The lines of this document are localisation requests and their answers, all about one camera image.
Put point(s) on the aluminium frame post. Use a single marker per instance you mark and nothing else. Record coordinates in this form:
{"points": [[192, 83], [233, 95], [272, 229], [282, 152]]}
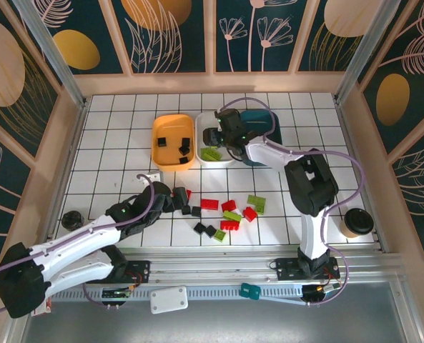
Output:
{"points": [[51, 50], [365, 50]]}

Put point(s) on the paper cup with black lid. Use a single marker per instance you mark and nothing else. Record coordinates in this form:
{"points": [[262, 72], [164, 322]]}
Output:
{"points": [[358, 219]]}

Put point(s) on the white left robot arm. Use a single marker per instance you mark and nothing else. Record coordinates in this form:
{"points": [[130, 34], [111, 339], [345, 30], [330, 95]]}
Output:
{"points": [[83, 237]]}

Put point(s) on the small green circuit board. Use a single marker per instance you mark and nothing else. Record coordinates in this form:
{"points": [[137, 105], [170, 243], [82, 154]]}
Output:
{"points": [[117, 293]]}

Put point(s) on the red and white box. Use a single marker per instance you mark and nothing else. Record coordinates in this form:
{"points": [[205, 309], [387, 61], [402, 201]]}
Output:
{"points": [[49, 306]]}

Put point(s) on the glass jar with black lid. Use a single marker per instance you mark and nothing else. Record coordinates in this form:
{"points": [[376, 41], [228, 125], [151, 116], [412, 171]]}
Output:
{"points": [[71, 218]]}

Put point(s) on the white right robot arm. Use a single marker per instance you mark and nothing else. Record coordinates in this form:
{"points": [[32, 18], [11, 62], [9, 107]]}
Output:
{"points": [[269, 153]]}

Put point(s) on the white flat strip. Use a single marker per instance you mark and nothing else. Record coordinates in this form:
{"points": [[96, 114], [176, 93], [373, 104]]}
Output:
{"points": [[283, 301]]}

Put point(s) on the black lego brick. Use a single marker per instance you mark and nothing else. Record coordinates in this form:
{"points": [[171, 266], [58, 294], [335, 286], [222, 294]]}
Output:
{"points": [[182, 150], [209, 232], [186, 210], [184, 159], [161, 142], [186, 141], [196, 211], [199, 227]]}

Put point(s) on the white plastic container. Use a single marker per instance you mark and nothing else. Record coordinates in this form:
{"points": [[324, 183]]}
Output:
{"points": [[206, 119]]}

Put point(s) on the green lego brick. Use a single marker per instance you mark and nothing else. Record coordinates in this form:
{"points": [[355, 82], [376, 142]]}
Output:
{"points": [[256, 203], [216, 155], [219, 234], [232, 216], [206, 153]]}

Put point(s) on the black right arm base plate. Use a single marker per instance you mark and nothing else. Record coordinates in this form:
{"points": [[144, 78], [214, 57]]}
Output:
{"points": [[286, 268]]}

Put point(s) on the white rectangular plate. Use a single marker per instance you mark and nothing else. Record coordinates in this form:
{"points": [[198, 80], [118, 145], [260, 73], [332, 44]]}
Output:
{"points": [[168, 300]]}

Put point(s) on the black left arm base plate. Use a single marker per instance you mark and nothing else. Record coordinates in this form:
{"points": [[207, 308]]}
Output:
{"points": [[140, 271]]}

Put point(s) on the red lego brick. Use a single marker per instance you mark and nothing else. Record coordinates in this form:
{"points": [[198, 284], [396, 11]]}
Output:
{"points": [[229, 206], [209, 203], [249, 213], [230, 225], [189, 194]]}

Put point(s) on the teal plastic container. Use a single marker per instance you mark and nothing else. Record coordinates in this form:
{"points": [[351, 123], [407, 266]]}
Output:
{"points": [[258, 123]]}

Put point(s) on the yellow plastic container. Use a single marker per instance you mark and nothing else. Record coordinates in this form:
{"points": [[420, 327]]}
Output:
{"points": [[172, 125]]}

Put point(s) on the aluminium side rail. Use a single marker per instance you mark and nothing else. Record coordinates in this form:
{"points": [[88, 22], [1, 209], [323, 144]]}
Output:
{"points": [[350, 135], [62, 178]]}

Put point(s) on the yellow power connector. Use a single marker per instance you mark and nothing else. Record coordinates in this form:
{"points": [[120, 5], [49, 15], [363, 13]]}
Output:
{"points": [[322, 288]]}

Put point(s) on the aluminium mounting rail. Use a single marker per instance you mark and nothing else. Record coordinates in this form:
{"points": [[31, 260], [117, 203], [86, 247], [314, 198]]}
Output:
{"points": [[215, 266]]}

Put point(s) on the teal plastic tag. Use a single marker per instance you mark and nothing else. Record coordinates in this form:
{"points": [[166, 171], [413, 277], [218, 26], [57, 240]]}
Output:
{"points": [[250, 291]]}

